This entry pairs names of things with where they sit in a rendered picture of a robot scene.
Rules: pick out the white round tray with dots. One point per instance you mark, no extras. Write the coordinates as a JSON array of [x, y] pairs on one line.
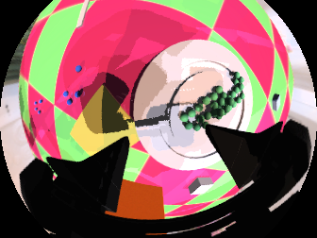
[[174, 82]]

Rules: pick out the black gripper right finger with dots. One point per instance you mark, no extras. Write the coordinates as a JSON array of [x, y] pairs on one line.
[[241, 151]]

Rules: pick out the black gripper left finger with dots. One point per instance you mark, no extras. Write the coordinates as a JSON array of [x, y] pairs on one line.
[[100, 175]]

